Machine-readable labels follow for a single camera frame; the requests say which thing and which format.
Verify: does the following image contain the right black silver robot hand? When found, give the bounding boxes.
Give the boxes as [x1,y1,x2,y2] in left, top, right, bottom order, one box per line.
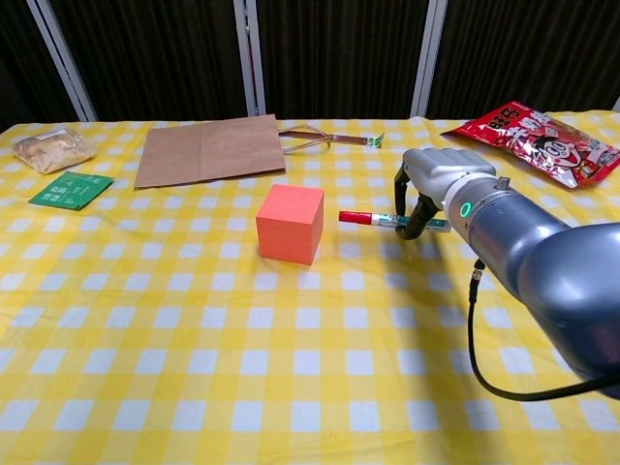
[392,146,498,242]

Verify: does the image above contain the red capped marker pen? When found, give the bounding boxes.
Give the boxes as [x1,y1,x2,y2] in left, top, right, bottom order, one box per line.
[337,209,451,231]

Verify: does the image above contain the pink orange cube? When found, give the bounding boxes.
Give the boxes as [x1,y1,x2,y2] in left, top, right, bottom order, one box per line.
[255,183,325,266]

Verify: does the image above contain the red snack bag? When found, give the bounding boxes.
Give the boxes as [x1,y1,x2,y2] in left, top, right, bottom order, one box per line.
[439,100,620,191]

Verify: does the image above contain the brown ribbon with green tag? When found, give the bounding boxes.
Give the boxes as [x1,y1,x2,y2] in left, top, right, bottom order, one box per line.
[328,131,387,149]

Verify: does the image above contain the brown paper bag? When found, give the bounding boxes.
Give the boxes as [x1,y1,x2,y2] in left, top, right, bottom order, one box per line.
[134,113,335,189]

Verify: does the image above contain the yellow white checked tablecloth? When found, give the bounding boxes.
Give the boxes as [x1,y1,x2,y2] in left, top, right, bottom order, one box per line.
[0,109,620,465]

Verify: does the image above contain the black pleated curtain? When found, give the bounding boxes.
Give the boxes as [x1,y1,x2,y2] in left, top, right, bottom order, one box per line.
[0,0,620,133]

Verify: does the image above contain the green sachet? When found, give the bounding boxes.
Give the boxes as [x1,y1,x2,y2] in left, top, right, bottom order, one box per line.
[27,170,115,212]

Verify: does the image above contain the clear packet of biscuits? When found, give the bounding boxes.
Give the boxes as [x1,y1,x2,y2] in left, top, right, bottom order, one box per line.
[12,126,97,174]

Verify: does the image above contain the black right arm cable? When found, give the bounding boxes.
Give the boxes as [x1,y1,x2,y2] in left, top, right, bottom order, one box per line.
[467,259,620,402]

